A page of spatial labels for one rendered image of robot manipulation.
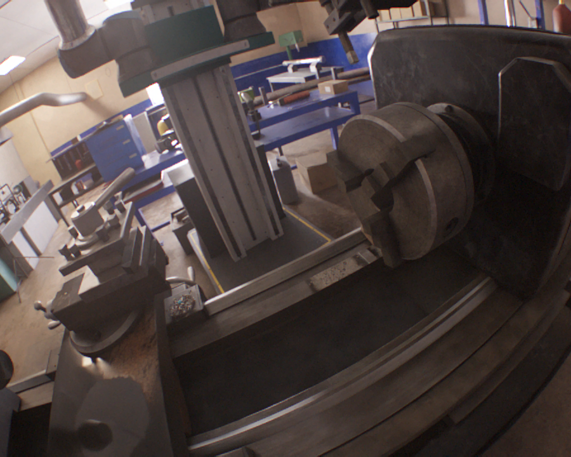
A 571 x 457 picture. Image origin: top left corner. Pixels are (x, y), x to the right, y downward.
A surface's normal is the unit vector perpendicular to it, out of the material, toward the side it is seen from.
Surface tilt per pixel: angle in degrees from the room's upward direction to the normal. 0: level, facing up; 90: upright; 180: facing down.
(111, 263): 90
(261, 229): 90
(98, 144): 90
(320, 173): 90
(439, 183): 63
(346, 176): 11
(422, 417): 0
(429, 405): 0
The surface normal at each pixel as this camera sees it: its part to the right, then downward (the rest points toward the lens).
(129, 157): 0.37, 0.46
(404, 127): -0.07, -0.53
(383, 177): -0.89, 0.41
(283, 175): 0.17, 0.54
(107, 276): -0.25, -0.79
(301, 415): 0.11, -0.18
